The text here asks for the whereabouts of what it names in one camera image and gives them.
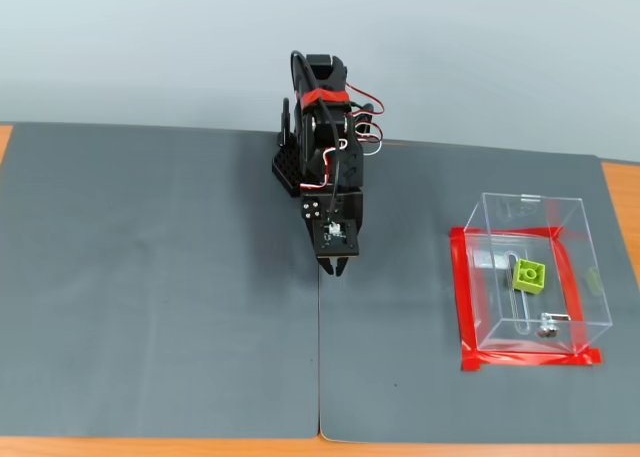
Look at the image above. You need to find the black camera cable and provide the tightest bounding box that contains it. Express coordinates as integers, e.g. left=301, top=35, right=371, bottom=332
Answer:
left=290, top=50, right=346, bottom=223

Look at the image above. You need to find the red white servo wire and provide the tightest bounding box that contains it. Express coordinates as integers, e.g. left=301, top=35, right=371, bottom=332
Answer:
left=299, top=139, right=350, bottom=189
left=347, top=84, right=386, bottom=157

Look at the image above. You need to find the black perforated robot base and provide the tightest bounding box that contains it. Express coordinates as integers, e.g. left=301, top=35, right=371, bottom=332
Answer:
left=269, top=144, right=303, bottom=198

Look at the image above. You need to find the red tape band on arm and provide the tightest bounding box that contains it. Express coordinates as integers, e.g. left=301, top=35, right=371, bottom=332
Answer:
left=298, top=89, right=351, bottom=109

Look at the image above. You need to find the green lego block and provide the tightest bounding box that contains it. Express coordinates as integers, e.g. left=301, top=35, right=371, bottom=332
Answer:
left=512, top=258, right=547, bottom=296

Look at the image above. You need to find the metal box lock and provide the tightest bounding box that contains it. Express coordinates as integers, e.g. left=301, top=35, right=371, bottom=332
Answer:
left=537, top=312, right=572, bottom=339

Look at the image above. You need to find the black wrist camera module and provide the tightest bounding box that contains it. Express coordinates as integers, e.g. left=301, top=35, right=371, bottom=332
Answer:
left=313, top=218, right=361, bottom=259

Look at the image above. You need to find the red tape strip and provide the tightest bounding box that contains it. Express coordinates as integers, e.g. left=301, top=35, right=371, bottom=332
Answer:
left=449, top=225, right=566, bottom=241
left=459, top=347, right=603, bottom=373
left=549, top=236, right=589, bottom=356
left=448, top=226, right=481, bottom=373

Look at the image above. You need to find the black table clamp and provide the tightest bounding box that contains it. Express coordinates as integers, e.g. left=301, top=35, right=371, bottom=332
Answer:
left=352, top=104, right=376, bottom=139
left=274, top=96, right=296, bottom=148

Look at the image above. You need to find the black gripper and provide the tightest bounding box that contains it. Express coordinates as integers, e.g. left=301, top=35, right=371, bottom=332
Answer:
left=300, top=187, right=366, bottom=278

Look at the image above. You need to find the transparent acrylic box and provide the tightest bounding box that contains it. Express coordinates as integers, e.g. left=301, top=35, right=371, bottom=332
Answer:
left=463, top=191, right=614, bottom=356

